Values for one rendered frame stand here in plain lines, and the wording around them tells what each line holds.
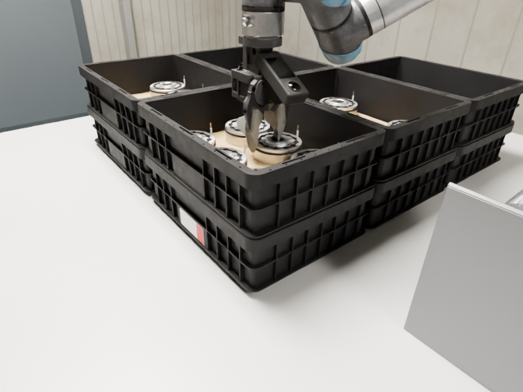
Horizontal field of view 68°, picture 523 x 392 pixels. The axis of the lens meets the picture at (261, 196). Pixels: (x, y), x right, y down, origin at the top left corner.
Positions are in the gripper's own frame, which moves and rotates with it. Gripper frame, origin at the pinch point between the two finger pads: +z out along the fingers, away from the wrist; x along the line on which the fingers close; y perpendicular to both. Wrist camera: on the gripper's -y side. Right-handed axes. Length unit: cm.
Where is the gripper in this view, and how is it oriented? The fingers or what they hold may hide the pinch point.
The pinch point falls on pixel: (266, 144)
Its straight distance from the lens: 78.7
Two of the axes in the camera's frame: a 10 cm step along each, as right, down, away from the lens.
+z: -0.2, 8.6, 5.1
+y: -6.0, -4.2, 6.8
